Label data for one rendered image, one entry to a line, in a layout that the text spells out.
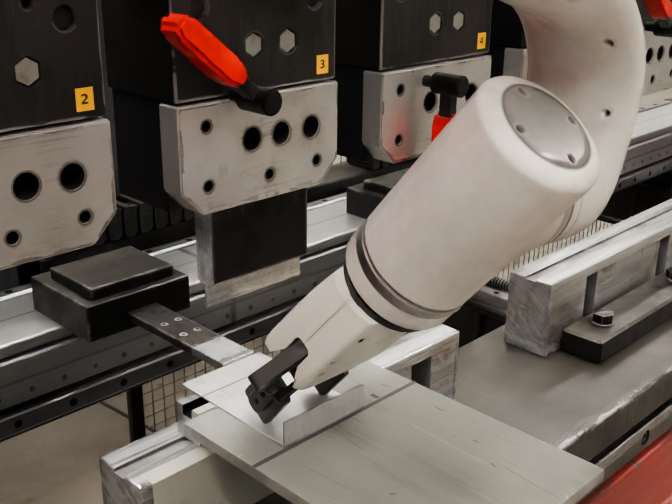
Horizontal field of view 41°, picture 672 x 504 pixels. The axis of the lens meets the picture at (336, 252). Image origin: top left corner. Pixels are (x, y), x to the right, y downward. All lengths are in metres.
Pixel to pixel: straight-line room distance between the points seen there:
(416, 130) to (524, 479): 0.30
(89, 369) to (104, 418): 1.75
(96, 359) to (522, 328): 0.50
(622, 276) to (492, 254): 0.73
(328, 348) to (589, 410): 0.47
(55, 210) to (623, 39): 0.35
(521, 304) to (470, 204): 0.62
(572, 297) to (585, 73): 0.59
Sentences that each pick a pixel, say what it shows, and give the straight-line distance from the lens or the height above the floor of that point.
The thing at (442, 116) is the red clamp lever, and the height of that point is 1.21.
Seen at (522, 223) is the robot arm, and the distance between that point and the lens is 0.51.
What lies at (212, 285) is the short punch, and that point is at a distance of 0.70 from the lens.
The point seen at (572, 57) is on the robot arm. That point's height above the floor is 1.29.
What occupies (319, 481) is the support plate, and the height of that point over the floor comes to 1.00.
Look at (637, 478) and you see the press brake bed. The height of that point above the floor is 0.75.
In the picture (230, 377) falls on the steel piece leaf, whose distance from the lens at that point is 0.78.
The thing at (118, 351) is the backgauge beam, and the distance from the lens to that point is 0.98.
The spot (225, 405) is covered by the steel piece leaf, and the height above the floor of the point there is 1.00.
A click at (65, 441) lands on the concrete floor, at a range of 2.64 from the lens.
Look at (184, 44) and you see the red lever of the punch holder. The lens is 0.56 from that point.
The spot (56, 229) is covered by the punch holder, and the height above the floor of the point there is 1.19.
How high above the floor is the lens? 1.37
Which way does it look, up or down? 21 degrees down
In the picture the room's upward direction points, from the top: 1 degrees clockwise
